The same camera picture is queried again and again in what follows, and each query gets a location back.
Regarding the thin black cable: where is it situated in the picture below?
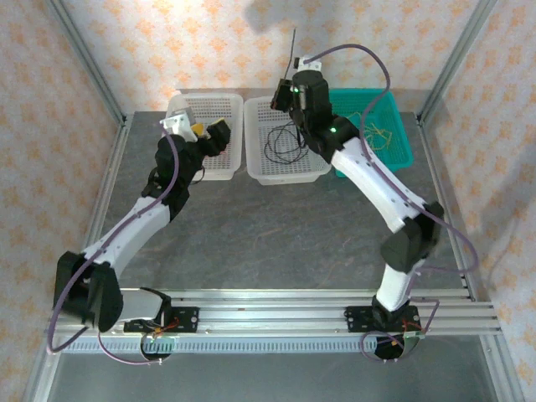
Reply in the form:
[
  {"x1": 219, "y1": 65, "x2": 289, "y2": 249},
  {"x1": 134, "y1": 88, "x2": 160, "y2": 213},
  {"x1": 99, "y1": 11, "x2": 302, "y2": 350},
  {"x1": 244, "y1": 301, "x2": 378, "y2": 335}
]
[
  {"x1": 281, "y1": 25, "x2": 307, "y2": 162},
  {"x1": 264, "y1": 123, "x2": 309, "y2": 165}
]

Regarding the white plastic mesh basket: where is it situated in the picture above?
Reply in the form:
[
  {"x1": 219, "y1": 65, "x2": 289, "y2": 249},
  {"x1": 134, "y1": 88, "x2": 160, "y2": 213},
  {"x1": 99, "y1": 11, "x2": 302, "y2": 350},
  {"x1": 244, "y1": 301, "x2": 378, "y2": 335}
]
[
  {"x1": 166, "y1": 92, "x2": 245, "y2": 182},
  {"x1": 243, "y1": 95, "x2": 332, "y2": 186}
]

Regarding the teal plastic mesh basket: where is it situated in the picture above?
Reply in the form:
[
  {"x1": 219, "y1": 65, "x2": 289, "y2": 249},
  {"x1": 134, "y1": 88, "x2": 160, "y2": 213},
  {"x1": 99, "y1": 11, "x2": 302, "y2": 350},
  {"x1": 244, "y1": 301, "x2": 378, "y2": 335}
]
[{"x1": 328, "y1": 88, "x2": 415, "y2": 179}]

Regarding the base electronics board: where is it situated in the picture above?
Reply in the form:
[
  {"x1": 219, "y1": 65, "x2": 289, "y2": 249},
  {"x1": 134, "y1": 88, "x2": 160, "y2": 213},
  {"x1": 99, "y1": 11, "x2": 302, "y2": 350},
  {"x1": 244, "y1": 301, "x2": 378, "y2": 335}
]
[
  {"x1": 140, "y1": 333, "x2": 179, "y2": 364},
  {"x1": 374, "y1": 329, "x2": 427, "y2": 363}
]

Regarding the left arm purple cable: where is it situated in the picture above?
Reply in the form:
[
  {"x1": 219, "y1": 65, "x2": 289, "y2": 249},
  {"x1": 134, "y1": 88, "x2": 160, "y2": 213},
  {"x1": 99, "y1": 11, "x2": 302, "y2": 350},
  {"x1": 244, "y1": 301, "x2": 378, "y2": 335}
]
[{"x1": 46, "y1": 125, "x2": 181, "y2": 366}]

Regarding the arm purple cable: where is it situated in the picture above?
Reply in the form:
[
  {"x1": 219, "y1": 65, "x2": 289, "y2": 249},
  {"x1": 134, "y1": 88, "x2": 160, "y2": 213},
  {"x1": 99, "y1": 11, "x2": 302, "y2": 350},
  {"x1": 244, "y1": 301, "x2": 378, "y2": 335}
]
[
  {"x1": 46, "y1": 125, "x2": 181, "y2": 366},
  {"x1": 307, "y1": 44, "x2": 481, "y2": 364}
]

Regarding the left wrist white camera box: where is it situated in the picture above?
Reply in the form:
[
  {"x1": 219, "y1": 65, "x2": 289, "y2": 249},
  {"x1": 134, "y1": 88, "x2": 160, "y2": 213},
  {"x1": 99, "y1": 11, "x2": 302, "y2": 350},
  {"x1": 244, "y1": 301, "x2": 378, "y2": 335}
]
[{"x1": 159, "y1": 107, "x2": 198, "y2": 144}]

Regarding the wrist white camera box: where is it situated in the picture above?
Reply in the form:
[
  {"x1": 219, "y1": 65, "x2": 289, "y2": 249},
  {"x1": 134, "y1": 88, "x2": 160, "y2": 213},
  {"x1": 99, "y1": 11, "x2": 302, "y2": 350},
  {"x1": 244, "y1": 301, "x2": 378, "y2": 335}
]
[
  {"x1": 159, "y1": 107, "x2": 198, "y2": 144},
  {"x1": 295, "y1": 55, "x2": 324, "y2": 75}
]

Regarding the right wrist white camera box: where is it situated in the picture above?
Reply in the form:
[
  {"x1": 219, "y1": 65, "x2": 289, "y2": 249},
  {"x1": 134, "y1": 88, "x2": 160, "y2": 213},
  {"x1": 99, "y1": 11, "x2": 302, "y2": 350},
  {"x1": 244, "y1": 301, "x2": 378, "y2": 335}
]
[{"x1": 295, "y1": 55, "x2": 324, "y2": 75}]

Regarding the aluminium table side rail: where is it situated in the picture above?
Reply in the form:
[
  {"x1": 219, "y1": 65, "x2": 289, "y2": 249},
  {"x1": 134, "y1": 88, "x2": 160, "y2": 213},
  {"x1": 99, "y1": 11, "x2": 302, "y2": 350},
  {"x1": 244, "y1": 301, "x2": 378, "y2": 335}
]
[
  {"x1": 56, "y1": 115, "x2": 135, "y2": 305},
  {"x1": 414, "y1": 115, "x2": 478, "y2": 302}
]

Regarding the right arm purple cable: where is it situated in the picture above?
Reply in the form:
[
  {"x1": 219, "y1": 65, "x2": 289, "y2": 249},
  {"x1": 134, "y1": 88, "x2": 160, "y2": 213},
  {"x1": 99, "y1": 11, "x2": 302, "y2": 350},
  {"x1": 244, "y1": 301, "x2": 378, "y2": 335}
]
[{"x1": 307, "y1": 44, "x2": 481, "y2": 364}]

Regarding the aluminium frame post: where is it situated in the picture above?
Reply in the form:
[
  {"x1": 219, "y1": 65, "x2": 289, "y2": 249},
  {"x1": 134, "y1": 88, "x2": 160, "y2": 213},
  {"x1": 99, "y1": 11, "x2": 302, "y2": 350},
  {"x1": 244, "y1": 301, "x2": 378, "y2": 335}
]
[
  {"x1": 44, "y1": 0, "x2": 127, "y2": 125},
  {"x1": 418, "y1": 0, "x2": 499, "y2": 125}
]

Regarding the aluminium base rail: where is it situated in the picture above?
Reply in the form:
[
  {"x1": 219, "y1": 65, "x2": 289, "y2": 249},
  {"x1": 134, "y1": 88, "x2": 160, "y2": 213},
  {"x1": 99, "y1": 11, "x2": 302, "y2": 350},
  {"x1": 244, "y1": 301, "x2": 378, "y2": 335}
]
[{"x1": 49, "y1": 287, "x2": 502, "y2": 338}]

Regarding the grey slotted cable duct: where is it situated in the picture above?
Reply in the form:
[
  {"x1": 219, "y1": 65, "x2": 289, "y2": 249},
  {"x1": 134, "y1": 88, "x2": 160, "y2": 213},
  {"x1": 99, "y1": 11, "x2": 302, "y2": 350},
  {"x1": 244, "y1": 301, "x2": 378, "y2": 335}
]
[{"x1": 69, "y1": 337, "x2": 405, "y2": 354}]

